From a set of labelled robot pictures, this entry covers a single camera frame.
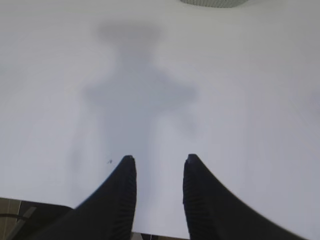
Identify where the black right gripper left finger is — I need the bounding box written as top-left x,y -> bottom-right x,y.
30,155 -> 137,240

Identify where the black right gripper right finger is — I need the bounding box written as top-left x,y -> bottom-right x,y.
182,154 -> 301,240

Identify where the green woven plastic basket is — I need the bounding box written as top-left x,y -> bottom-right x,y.
180,0 -> 248,8

